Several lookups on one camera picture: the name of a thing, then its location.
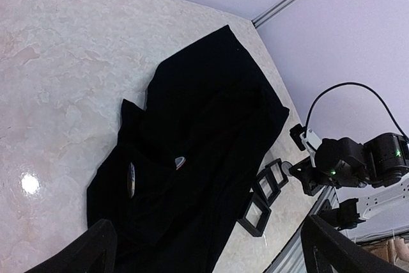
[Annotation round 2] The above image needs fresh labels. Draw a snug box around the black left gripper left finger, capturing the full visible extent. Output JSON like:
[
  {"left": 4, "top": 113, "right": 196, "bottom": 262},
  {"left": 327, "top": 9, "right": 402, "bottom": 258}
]
[{"left": 28, "top": 219, "right": 117, "bottom": 272}]

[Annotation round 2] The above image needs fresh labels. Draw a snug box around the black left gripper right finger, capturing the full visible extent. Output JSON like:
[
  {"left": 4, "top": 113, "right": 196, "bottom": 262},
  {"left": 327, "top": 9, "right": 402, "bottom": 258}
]
[{"left": 304, "top": 215, "right": 404, "bottom": 273}]

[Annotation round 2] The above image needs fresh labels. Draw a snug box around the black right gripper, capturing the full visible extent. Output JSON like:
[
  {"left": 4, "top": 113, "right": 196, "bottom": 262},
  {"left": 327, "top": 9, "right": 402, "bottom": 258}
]
[{"left": 289, "top": 157, "right": 339, "bottom": 196}]

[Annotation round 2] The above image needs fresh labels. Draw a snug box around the yellow blue round brooch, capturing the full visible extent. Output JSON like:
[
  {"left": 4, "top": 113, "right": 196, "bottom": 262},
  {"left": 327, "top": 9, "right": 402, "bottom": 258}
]
[{"left": 127, "top": 162, "right": 135, "bottom": 199}]

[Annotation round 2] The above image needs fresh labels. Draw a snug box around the black garment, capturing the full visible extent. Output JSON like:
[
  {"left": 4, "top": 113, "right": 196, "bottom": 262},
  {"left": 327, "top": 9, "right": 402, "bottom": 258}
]
[{"left": 87, "top": 26, "right": 289, "bottom": 272}]

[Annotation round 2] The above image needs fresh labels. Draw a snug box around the red round brooch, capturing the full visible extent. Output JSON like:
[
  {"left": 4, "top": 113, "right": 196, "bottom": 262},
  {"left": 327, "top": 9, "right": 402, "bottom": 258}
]
[{"left": 174, "top": 156, "right": 186, "bottom": 170}]

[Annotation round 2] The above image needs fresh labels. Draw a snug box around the green round brooch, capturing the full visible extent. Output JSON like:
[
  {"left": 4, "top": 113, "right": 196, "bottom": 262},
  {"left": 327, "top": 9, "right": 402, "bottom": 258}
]
[{"left": 281, "top": 161, "right": 293, "bottom": 176}]

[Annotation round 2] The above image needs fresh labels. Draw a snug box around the right black square frame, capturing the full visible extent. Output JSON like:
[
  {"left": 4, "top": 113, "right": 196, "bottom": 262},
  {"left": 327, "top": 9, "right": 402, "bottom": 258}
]
[{"left": 265, "top": 158, "right": 288, "bottom": 189}]

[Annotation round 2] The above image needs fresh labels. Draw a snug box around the black square frame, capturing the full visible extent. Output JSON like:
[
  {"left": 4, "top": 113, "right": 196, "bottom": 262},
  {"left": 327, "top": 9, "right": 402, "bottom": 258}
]
[
  {"left": 238, "top": 199, "right": 271, "bottom": 237},
  {"left": 265, "top": 158, "right": 288, "bottom": 189},
  {"left": 252, "top": 168, "right": 281, "bottom": 207}
]

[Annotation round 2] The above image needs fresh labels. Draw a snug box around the front aluminium rail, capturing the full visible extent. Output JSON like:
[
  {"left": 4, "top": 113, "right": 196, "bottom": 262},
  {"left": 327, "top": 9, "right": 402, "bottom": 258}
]
[{"left": 264, "top": 187, "right": 338, "bottom": 273}]

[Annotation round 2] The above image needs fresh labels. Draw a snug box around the middle black square frame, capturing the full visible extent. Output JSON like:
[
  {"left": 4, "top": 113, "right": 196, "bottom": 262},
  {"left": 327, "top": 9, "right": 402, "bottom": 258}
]
[{"left": 252, "top": 168, "right": 281, "bottom": 207}]

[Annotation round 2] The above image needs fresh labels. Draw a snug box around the left black square frame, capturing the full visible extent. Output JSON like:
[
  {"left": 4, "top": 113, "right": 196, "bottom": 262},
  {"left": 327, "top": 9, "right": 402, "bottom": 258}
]
[{"left": 238, "top": 199, "right": 271, "bottom": 237}]

